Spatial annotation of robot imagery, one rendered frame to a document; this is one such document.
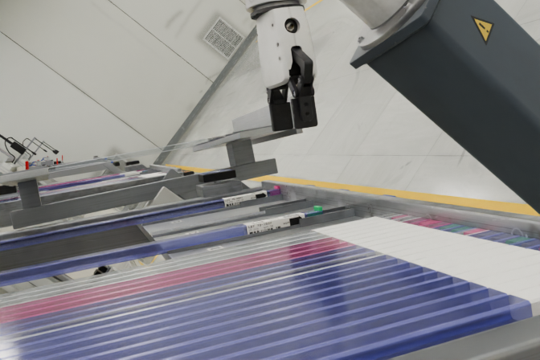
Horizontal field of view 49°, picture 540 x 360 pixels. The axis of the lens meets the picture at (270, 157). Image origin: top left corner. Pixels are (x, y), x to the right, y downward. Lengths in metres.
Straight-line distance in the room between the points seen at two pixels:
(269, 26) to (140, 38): 7.67
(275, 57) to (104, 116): 7.53
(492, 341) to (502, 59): 0.84
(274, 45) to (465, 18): 0.36
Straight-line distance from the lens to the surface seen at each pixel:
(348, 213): 0.60
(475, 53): 1.01
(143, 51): 8.43
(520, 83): 1.07
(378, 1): 1.00
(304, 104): 0.77
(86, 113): 8.28
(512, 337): 0.24
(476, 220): 0.44
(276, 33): 0.79
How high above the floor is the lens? 0.97
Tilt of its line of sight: 15 degrees down
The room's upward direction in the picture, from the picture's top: 52 degrees counter-clockwise
